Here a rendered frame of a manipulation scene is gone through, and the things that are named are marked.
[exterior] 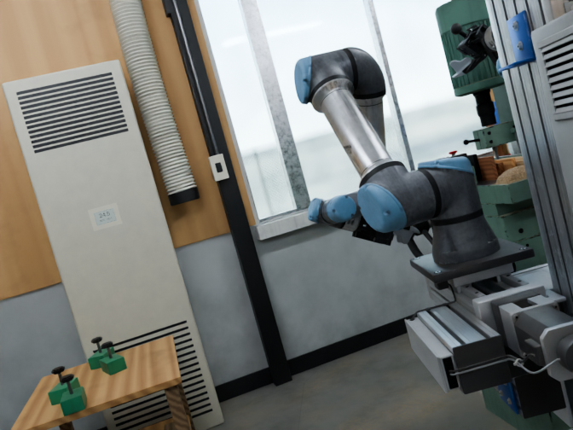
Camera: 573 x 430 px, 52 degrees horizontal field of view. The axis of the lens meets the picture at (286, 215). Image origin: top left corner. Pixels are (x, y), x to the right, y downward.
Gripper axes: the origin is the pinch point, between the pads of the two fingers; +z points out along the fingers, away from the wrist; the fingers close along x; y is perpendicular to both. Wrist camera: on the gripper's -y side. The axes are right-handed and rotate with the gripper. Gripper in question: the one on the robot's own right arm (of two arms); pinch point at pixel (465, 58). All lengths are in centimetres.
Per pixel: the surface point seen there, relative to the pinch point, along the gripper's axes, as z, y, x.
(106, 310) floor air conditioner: 106, 57, 144
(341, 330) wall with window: 144, -63, 102
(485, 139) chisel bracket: 8.8, -23.1, 15.1
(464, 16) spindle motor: 4.6, 5.7, -13.8
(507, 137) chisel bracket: 8.8, -29.9, 10.3
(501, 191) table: -12.9, -25.7, 34.2
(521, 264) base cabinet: -10, -45, 49
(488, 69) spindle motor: 4.0, -10.0, -3.3
